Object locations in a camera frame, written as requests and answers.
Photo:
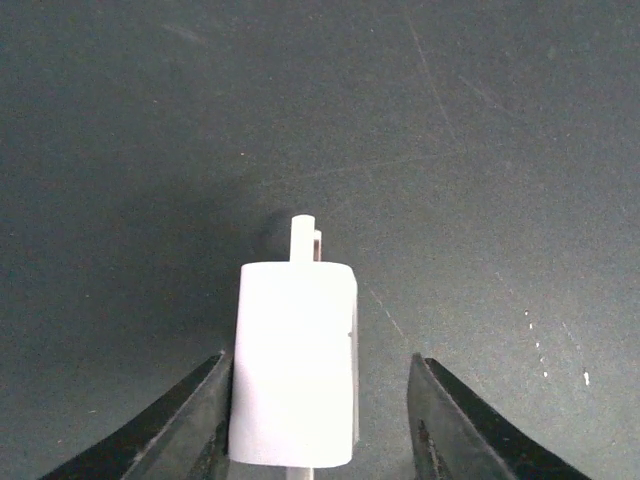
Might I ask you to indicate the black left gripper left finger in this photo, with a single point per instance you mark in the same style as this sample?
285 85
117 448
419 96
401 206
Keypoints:
182 435

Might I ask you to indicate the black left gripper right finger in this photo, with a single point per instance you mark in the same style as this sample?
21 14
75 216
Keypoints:
455 434

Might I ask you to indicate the white usb charger plug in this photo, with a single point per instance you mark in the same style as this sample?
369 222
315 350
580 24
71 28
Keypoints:
295 371

